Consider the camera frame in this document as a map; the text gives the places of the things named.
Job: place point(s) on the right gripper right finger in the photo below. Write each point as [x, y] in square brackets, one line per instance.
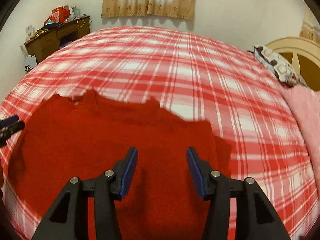
[256, 218]

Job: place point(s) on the red gift bag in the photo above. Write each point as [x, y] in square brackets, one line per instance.
[58, 15]

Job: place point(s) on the cream wooden headboard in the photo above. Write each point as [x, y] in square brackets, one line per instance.
[303, 54]

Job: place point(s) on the white paper shopping bag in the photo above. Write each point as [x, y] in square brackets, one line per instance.
[29, 61]

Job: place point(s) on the red knitted sweater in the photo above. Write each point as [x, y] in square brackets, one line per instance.
[84, 137]

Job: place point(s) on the white greeting card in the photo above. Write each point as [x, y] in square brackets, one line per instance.
[29, 32]

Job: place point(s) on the red white plaid bedsheet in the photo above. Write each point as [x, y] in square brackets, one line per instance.
[193, 77]

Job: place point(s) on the pink floral folded blanket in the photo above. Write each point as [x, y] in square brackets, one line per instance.
[304, 104]

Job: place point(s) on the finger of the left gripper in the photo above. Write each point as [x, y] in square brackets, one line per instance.
[9, 131]
[9, 121]

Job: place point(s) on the grey patterned pillow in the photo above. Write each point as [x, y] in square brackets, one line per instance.
[278, 65]

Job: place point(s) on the beige side window curtain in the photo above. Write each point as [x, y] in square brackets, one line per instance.
[310, 27]

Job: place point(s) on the brown wooden desk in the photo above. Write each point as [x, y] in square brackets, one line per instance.
[50, 41]

